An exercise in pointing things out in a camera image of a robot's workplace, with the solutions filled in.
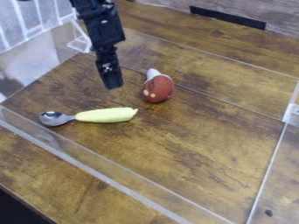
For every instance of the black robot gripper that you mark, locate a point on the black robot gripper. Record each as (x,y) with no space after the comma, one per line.
(106,32)

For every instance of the green handled metal spoon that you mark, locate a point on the green handled metal spoon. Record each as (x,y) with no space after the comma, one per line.
(106,115)

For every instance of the red toy mushroom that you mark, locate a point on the red toy mushroom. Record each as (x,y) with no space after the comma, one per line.
(158,87)

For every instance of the black strip on table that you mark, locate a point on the black strip on table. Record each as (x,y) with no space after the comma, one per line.
(229,18)

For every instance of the clear acrylic front barrier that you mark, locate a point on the clear acrylic front barrier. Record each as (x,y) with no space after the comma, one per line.
(136,186)

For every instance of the clear acrylic barrier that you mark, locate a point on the clear acrylic barrier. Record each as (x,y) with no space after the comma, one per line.
(277,203)
(136,186)

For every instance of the clear acrylic right barrier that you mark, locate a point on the clear acrylic right barrier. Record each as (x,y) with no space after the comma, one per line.
(277,203)

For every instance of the clear acrylic triangular bracket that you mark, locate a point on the clear acrylic triangular bracket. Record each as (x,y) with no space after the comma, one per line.
(80,43)

